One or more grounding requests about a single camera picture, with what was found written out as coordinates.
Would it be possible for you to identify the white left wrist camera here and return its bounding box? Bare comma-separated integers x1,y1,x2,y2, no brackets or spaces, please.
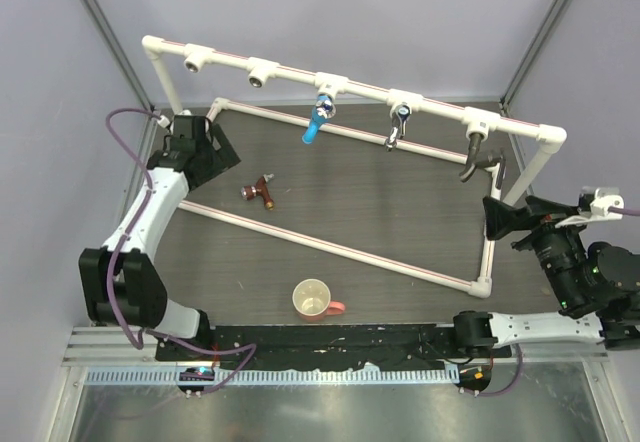
151,113,172,130

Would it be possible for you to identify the chrome faucet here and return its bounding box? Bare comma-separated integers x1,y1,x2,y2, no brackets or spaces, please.
384,104,412,152

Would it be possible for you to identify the white PVC pipe frame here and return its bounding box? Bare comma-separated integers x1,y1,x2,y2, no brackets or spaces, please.
142,35,567,298

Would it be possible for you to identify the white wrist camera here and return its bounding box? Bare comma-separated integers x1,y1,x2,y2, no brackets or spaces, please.
151,113,172,130
579,186,624,221

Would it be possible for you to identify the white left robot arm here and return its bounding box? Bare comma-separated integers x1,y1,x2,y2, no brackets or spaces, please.
78,113,240,361

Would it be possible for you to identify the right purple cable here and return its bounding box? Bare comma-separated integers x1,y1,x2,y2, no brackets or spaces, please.
607,201,640,221

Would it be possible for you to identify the slotted cable duct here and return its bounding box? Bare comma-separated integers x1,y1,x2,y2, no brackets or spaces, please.
85,364,459,387

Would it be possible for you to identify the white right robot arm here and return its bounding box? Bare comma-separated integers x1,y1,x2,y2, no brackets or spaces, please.
451,188,639,357

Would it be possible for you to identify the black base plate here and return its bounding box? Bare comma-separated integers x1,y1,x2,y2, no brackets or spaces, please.
154,322,511,369

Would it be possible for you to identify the dark bronze lever faucet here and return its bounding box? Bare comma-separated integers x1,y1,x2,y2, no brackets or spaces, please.
459,133,506,190

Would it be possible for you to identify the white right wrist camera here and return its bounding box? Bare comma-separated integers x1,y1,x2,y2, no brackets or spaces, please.
579,186,624,221

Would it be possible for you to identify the brown faucet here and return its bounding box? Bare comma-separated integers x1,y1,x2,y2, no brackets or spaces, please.
240,173,275,210

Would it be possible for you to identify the pink mug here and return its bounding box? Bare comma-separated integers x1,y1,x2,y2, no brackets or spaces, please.
291,279,346,322

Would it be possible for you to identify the blue plastic faucet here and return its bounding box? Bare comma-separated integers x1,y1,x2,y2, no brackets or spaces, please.
301,94,336,145

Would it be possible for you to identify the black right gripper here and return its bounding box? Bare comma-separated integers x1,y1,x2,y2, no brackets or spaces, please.
478,194,584,312

